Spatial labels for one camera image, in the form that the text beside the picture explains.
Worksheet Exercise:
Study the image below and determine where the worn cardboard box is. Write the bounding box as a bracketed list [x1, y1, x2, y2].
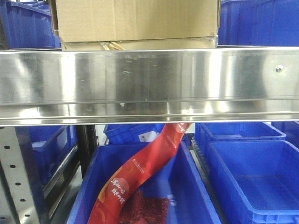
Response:
[49, 0, 221, 51]

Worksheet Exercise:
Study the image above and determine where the blue bin back centre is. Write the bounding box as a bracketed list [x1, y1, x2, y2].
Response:
[103, 123, 191, 146]

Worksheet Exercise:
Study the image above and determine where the blue bin back right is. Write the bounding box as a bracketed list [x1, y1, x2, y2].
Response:
[194, 122, 286, 154]

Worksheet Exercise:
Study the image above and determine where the peeling packing tape strip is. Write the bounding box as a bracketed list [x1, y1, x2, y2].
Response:
[100, 42, 126, 51]

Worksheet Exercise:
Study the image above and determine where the large blue plastic bin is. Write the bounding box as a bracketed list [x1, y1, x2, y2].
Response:
[67, 142, 221, 224]

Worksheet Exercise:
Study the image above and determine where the blue bin lower left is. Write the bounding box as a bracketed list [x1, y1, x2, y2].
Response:
[28, 125, 77, 184]

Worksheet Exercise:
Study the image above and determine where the red printed banner strip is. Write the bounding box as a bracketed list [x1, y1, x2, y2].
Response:
[88, 123, 190, 224]

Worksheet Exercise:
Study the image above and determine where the blue plastic bin right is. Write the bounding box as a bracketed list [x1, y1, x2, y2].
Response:
[206, 140, 299, 224]

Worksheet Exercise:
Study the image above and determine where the blue bin upper right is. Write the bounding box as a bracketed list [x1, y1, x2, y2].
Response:
[218, 0, 299, 47]

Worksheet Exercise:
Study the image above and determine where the blue bin upper left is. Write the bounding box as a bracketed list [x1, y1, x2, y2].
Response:
[0, 0, 61, 49]

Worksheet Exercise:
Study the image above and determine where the perforated steel shelf post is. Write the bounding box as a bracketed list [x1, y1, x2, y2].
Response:
[0, 126, 50, 224]

